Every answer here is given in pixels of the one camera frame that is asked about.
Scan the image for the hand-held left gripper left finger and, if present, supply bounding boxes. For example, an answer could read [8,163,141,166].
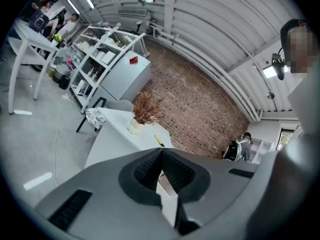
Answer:
[34,147,181,240]

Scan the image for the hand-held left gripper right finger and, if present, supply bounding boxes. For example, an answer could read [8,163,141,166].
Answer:
[161,147,261,236]

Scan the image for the yellow handled tool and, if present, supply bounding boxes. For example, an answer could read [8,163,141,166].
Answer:
[154,134,166,148]

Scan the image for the white rectangular table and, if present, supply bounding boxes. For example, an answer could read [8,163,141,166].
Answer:
[83,106,174,170]

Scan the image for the black white backpack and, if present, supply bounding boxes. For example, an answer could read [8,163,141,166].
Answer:
[222,139,242,161]

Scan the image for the white low cabinet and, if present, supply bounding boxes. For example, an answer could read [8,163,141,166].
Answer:
[249,137,275,165]

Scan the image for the patterned seat cushion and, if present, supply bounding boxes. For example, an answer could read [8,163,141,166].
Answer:
[85,107,106,132]

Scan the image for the black-framed window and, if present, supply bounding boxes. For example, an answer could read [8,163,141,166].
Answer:
[275,127,300,151]

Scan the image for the grey chair black legs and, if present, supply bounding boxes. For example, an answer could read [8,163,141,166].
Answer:
[75,96,135,133]

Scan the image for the dried brown plant white vase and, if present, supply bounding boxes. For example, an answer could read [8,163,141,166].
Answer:
[125,90,166,135]

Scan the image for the black waste bin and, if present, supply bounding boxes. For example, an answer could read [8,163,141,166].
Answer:
[58,75,72,91]

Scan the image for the rectangular ceiling light panel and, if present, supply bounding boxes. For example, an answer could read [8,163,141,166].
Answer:
[262,63,291,80]

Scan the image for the grey refrigerator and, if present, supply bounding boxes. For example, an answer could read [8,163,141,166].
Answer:
[99,49,153,102]

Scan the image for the grey bucket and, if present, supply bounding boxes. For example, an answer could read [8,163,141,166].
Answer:
[52,63,70,84]

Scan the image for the white shelving unit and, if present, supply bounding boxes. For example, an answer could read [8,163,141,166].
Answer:
[66,23,148,114]

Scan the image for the person's head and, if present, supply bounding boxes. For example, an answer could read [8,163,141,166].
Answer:
[279,18,317,79]

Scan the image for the navy box with circle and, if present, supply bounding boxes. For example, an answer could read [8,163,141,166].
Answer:
[27,8,51,33]

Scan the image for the white air vent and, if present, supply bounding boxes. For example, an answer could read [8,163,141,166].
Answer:
[117,7,148,16]

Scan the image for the white round reflector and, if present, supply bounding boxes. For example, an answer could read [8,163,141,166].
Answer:
[48,5,67,21]

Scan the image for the thin white floor cable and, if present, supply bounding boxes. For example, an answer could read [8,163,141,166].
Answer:
[53,122,61,188]

